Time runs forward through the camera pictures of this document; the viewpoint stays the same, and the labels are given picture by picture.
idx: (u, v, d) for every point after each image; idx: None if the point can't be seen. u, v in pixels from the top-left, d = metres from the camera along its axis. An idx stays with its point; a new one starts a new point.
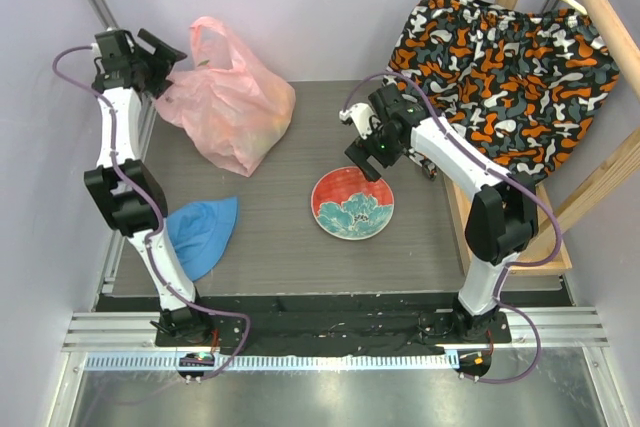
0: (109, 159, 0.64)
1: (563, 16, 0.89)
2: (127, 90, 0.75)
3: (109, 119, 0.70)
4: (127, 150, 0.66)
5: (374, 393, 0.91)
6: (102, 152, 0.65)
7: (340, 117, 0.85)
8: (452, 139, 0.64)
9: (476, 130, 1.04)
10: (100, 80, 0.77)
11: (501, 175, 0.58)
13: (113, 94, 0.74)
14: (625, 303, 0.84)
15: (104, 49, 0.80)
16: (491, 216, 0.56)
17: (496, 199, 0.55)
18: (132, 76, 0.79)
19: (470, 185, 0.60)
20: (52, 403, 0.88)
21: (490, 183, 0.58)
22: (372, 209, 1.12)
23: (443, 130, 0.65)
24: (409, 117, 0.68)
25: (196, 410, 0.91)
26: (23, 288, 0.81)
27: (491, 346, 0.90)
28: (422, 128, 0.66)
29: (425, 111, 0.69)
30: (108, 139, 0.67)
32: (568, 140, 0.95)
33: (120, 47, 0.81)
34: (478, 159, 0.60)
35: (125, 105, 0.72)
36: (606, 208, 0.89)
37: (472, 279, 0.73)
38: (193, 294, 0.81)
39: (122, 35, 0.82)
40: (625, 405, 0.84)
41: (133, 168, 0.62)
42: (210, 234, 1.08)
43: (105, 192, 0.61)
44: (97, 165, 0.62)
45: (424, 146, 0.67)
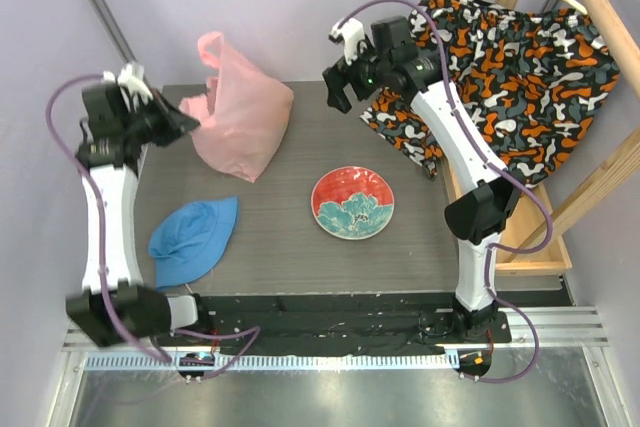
0: (98, 280, 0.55)
1: (563, 16, 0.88)
2: (119, 172, 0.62)
3: (97, 218, 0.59)
4: (118, 266, 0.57)
5: (374, 393, 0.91)
6: (88, 267, 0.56)
7: (331, 32, 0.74)
8: (458, 118, 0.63)
9: (477, 130, 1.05)
10: (85, 151, 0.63)
11: (498, 170, 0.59)
13: (101, 178, 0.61)
14: (625, 304, 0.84)
15: (92, 110, 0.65)
16: (481, 209, 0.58)
17: (487, 195, 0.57)
18: (124, 146, 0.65)
19: (467, 177, 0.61)
20: (52, 403, 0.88)
21: (487, 177, 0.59)
22: (372, 209, 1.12)
23: (451, 104, 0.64)
24: (418, 75, 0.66)
25: (196, 410, 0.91)
26: (24, 290, 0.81)
27: (491, 346, 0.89)
28: (430, 94, 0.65)
29: (433, 68, 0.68)
30: (96, 248, 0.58)
32: (568, 140, 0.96)
33: (115, 108, 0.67)
34: (480, 150, 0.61)
35: (118, 198, 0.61)
36: (606, 207, 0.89)
37: (467, 278, 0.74)
38: (195, 314, 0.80)
39: (114, 91, 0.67)
40: (625, 405, 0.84)
41: (120, 296, 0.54)
42: (210, 233, 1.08)
43: (95, 324, 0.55)
44: (83, 288, 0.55)
45: (427, 114, 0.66)
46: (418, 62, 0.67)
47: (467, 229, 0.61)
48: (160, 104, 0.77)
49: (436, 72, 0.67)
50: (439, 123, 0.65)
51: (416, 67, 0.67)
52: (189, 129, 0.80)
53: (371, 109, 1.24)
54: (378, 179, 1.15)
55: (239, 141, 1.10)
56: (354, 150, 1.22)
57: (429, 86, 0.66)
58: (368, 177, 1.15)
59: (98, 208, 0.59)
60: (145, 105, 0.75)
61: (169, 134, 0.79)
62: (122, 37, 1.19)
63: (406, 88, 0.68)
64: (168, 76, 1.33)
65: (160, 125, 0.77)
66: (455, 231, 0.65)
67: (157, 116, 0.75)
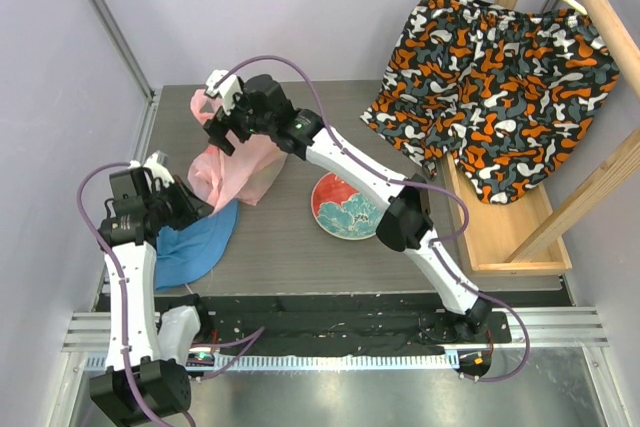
0: (121, 359, 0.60)
1: (563, 16, 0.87)
2: (140, 249, 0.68)
3: (119, 296, 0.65)
4: (141, 340, 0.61)
5: (374, 393, 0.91)
6: (113, 345, 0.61)
7: (208, 90, 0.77)
8: (348, 153, 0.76)
9: (476, 131, 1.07)
10: (107, 227, 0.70)
11: (400, 183, 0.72)
13: (123, 253, 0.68)
14: (626, 303, 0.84)
15: (117, 190, 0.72)
16: (402, 221, 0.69)
17: (399, 206, 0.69)
18: (144, 220, 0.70)
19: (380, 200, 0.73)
20: (52, 403, 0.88)
21: (394, 192, 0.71)
22: (372, 209, 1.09)
23: (337, 145, 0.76)
24: (301, 134, 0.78)
25: (196, 410, 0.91)
26: (24, 290, 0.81)
27: (491, 346, 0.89)
28: (317, 145, 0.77)
29: (312, 121, 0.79)
30: (119, 326, 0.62)
32: (568, 140, 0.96)
33: (138, 187, 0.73)
34: (380, 173, 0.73)
35: (138, 271, 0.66)
36: (606, 208, 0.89)
37: (438, 284, 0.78)
38: (197, 324, 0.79)
39: (138, 174, 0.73)
40: (625, 405, 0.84)
41: (144, 374, 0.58)
42: (210, 234, 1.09)
43: (118, 403, 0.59)
44: (107, 367, 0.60)
45: (322, 161, 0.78)
46: (296, 122, 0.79)
47: (399, 241, 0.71)
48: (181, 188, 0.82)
49: (314, 126, 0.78)
50: (336, 164, 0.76)
51: (296, 127, 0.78)
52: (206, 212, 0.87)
53: (371, 110, 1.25)
54: None
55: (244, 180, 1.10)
56: None
57: (314, 139, 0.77)
58: None
59: (120, 286, 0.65)
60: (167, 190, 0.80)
61: (187, 216, 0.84)
62: (123, 38, 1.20)
63: (296, 147, 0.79)
64: (168, 76, 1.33)
65: (178, 209, 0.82)
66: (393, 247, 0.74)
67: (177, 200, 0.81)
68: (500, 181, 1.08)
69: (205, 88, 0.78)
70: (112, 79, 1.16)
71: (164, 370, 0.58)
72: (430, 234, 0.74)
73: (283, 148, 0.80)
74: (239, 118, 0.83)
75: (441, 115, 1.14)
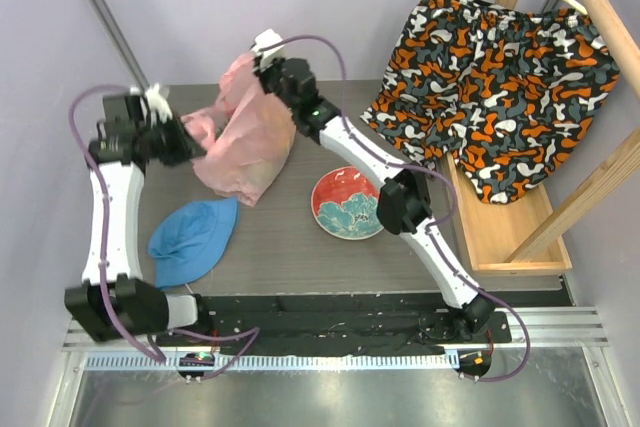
0: (98, 273, 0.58)
1: (563, 15, 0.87)
2: (126, 171, 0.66)
3: (102, 211, 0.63)
4: (120, 259, 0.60)
5: (373, 393, 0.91)
6: (90, 260, 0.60)
7: (253, 50, 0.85)
8: (355, 139, 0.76)
9: (476, 130, 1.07)
10: (96, 147, 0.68)
11: (398, 165, 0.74)
13: (110, 172, 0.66)
14: (626, 303, 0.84)
15: (110, 112, 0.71)
16: (395, 202, 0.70)
17: (396, 188, 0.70)
18: (133, 143, 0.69)
19: (376, 179, 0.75)
20: (52, 403, 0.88)
21: (390, 174, 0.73)
22: (372, 209, 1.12)
23: (347, 131, 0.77)
24: (315, 121, 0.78)
25: (196, 410, 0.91)
26: (23, 290, 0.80)
27: (491, 345, 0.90)
28: (329, 129, 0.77)
29: (330, 110, 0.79)
30: (98, 241, 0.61)
32: (568, 140, 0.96)
33: (131, 112, 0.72)
34: (380, 155, 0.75)
35: (124, 189, 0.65)
36: (606, 207, 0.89)
37: (437, 276, 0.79)
38: (195, 314, 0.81)
39: (133, 98, 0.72)
40: (625, 405, 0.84)
41: (121, 292, 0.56)
42: (210, 234, 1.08)
43: (94, 317, 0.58)
44: (83, 280, 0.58)
45: (332, 145, 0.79)
46: (315, 109, 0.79)
47: (393, 224, 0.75)
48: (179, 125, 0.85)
49: (329, 115, 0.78)
50: (344, 148, 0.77)
51: (313, 114, 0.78)
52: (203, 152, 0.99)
53: (371, 109, 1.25)
54: None
55: (239, 154, 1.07)
56: None
57: (327, 124, 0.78)
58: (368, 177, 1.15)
59: (104, 203, 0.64)
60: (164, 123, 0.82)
61: (178, 153, 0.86)
62: (122, 37, 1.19)
63: (310, 132, 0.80)
64: (168, 76, 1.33)
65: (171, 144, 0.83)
66: (393, 228, 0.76)
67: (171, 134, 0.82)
68: (500, 181, 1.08)
69: (254, 47, 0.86)
70: (112, 79, 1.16)
71: (140, 289, 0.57)
72: (428, 222, 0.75)
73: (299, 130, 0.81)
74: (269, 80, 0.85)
75: (441, 115, 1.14)
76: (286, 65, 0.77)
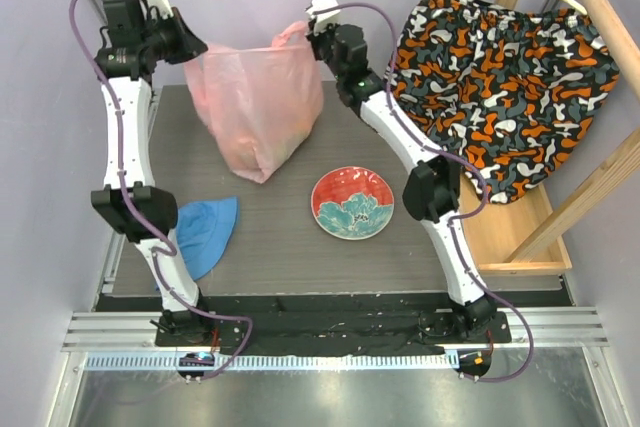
0: (118, 180, 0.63)
1: (563, 16, 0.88)
2: (135, 84, 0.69)
3: (116, 124, 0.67)
4: (136, 169, 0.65)
5: (373, 393, 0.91)
6: (110, 168, 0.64)
7: (307, 12, 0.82)
8: (396, 117, 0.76)
9: (476, 131, 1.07)
10: (103, 58, 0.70)
11: (434, 151, 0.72)
13: (119, 86, 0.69)
14: (625, 303, 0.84)
15: (112, 17, 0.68)
16: (424, 186, 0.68)
17: (428, 173, 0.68)
18: (140, 56, 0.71)
19: (408, 159, 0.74)
20: (52, 403, 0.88)
21: (425, 157, 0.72)
22: (372, 209, 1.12)
23: (389, 107, 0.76)
24: (360, 91, 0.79)
25: (196, 410, 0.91)
26: (23, 290, 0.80)
27: (491, 346, 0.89)
28: (372, 102, 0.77)
29: (377, 83, 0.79)
30: (115, 151, 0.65)
32: (568, 140, 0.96)
33: (132, 16, 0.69)
34: (417, 137, 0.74)
35: (133, 104, 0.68)
36: (606, 207, 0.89)
37: (448, 269, 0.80)
38: (195, 298, 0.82)
39: (135, 2, 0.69)
40: (625, 405, 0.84)
41: (139, 194, 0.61)
42: (210, 233, 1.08)
43: (115, 215, 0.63)
44: (104, 184, 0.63)
45: (372, 119, 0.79)
46: (362, 79, 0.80)
47: (418, 209, 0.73)
48: (179, 24, 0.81)
49: (376, 87, 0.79)
50: (384, 124, 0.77)
51: (359, 83, 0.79)
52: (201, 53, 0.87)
53: None
54: (378, 179, 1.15)
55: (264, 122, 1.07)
56: (355, 150, 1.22)
57: (371, 96, 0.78)
58: (368, 177, 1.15)
59: (117, 118, 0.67)
60: (164, 22, 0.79)
61: (179, 52, 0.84)
62: None
63: (352, 102, 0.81)
64: (168, 76, 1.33)
65: (173, 43, 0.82)
66: (415, 213, 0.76)
67: (173, 33, 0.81)
68: (500, 181, 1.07)
69: (309, 8, 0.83)
70: None
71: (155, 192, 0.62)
72: (451, 213, 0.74)
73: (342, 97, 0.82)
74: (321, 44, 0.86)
75: (441, 115, 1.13)
76: (338, 29, 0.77)
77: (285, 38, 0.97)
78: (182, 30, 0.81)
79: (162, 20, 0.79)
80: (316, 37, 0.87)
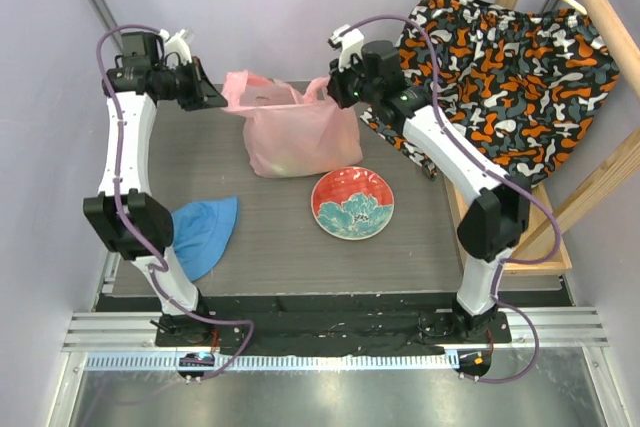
0: (113, 188, 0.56)
1: (563, 16, 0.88)
2: (141, 99, 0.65)
3: (116, 133, 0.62)
4: (134, 176, 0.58)
5: (373, 393, 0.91)
6: (105, 176, 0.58)
7: (332, 39, 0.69)
8: (449, 134, 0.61)
9: (476, 130, 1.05)
10: (113, 76, 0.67)
11: (499, 177, 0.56)
13: (125, 100, 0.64)
14: (625, 303, 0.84)
15: (128, 46, 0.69)
16: (489, 219, 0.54)
17: (495, 204, 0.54)
18: (147, 75, 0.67)
19: (467, 188, 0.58)
20: (52, 403, 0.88)
21: (489, 185, 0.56)
22: (372, 209, 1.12)
23: (439, 124, 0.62)
24: (404, 105, 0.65)
25: (196, 410, 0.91)
26: (23, 290, 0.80)
27: (491, 346, 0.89)
28: (417, 119, 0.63)
29: (420, 96, 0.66)
30: (113, 158, 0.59)
32: (568, 140, 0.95)
33: (148, 49, 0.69)
34: (477, 160, 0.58)
35: (136, 115, 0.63)
36: (606, 208, 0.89)
37: (472, 287, 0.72)
38: (195, 302, 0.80)
39: (152, 38, 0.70)
40: (625, 405, 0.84)
41: (133, 203, 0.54)
42: (210, 234, 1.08)
43: (104, 226, 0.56)
44: (98, 192, 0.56)
45: (416, 138, 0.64)
46: (402, 94, 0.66)
47: (478, 246, 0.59)
48: (197, 71, 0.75)
49: (422, 101, 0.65)
50: (432, 144, 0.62)
51: (400, 98, 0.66)
52: (212, 102, 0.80)
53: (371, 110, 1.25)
54: (378, 179, 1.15)
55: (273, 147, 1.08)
56: None
57: (416, 112, 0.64)
58: (368, 177, 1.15)
59: (118, 127, 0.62)
60: (183, 67, 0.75)
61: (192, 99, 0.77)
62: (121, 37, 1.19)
63: (395, 120, 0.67)
64: None
65: (186, 89, 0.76)
66: (468, 248, 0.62)
67: (188, 79, 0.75)
68: None
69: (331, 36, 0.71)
70: None
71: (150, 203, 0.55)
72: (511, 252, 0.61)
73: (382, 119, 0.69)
74: (349, 78, 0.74)
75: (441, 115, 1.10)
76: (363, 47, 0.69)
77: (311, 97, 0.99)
78: (200, 83, 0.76)
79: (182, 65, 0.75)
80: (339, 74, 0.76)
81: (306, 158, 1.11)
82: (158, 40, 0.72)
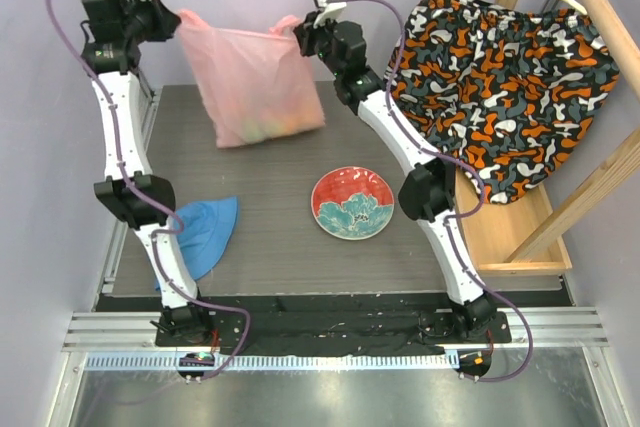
0: (118, 171, 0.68)
1: (563, 16, 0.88)
2: (125, 77, 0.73)
3: (109, 115, 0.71)
4: (134, 159, 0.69)
5: (373, 393, 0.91)
6: (109, 161, 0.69)
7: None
8: (394, 116, 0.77)
9: (476, 130, 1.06)
10: (90, 53, 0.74)
11: (431, 153, 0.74)
13: (109, 81, 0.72)
14: (625, 303, 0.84)
15: (93, 13, 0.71)
16: (421, 188, 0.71)
17: (424, 174, 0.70)
18: (126, 50, 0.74)
19: (405, 159, 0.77)
20: (52, 403, 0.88)
21: (422, 160, 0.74)
22: (372, 209, 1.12)
23: (387, 107, 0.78)
24: (359, 89, 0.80)
25: (196, 410, 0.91)
26: (23, 290, 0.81)
27: (491, 346, 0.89)
28: (370, 101, 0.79)
29: (374, 81, 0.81)
30: (113, 144, 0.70)
32: (568, 140, 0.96)
33: (112, 10, 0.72)
34: (414, 138, 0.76)
35: (124, 97, 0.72)
36: (605, 207, 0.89)
37: (446, 269, 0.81)
38: (195, 292, 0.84)
39: None
40: (625, 405, 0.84)
41: (142, 180, 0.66)
42: (210, 234, 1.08)
43: (117, 202, 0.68)
44: (106, 176, 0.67)
45: (369, 117, 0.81)
46: (360, 76, 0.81)
47: (415, 210, 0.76)
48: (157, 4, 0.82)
49: (374, 85, 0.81)
50: (381, 124, 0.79)
51: (357, 81, 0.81)
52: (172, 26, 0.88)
53: None
54: (378, 179, 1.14)
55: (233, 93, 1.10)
56: (354, 150, 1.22)
57: (368, 94, 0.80)
58: (368, 177, 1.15)
59: (111, 111, 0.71)
60: (140, 3, 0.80)
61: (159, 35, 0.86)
62: None
63: (350, 100, 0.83)
64: (168, 76, 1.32)
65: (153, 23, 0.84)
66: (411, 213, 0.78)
67: (153, 16, 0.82)
68: (500, 181, 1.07)
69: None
70: None
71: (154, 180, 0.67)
72: (448, 214, 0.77)
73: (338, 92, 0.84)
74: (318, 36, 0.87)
75: (441, 115, 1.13)
76: (337, 27, 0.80)
77: (279, 32, 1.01)
78: (159, 15, 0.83)
79: (140, 1, 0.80)
80: (314, 30, 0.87)
81: (263, 104, 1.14)
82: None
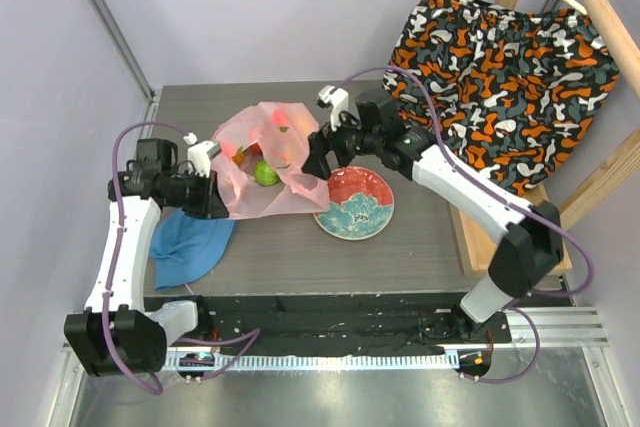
0: (101, 302, 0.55)
1: (563, 16, 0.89)
2: (146, 201, 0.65)
3: (114, 242, 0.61)
4: (126, 289, 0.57)
5: (373, 393, 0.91)
6: (96, 288, 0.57)
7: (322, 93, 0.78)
8: (461, 171, 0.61)
9: (476, 130, 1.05)
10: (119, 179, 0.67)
11: (522, 208, 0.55)
13: (128, 205, 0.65)
14: (625, 303, 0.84)
15: (140, 153, 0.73)
16: (523, 257, 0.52)
17: (525, 239, 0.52)
18: (155, 180, 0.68)
19: (491, 222, 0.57)
20: (52, 403, 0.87)
21: (514, 218, 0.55)
22: (372, 209, 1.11)
23: (450, 163, 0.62)
24: (409, 148, 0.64)
25: (196, 411, 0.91)
26: (24, 290, 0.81)
27: (491, 346, 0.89)
28: (426, 160, 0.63)
29: (423, 137, 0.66)
30: (106, 269, 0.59)
32: (568, 140, 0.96)
33: (160, 155, 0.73)
34: (498, 194, 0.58)
35: (137, 222, 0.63)
36: (606, 208, 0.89)
37: (485, 302, 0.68)
38: (195, 321, 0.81)
39: (164, 146, 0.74)
40: (625, 405, 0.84)
41: (123, 322, 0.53)
42: (210, 234, 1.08)
43: (89, 347, 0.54)
44: (85, 308, 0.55)
45: (430, 182, 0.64)
46: (405, 137, 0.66)
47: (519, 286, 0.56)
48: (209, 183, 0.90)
49: (425, 142, 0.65)
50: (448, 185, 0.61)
51: (404, 142, 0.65)
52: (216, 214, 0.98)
53: None
54: (378, 179, 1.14)
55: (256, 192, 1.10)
56: None
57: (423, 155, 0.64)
58: (368, 177, 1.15)
59: (117, 234, 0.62)
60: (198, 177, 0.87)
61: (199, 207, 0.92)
62: (122, 37, 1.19)
63: (401, 165, 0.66)
64: (168, 76, 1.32)
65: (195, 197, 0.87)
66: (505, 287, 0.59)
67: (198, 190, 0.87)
68: (500, 181, 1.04)
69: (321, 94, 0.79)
70: (112, 79, 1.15)
71: (139, 324, 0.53)
72: None
73: (388, 165, 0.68)
74: (345, 138, 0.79)
75: (441, 115, 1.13)
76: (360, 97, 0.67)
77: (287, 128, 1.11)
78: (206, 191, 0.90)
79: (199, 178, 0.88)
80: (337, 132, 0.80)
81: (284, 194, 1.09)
82: (172, 147, 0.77)
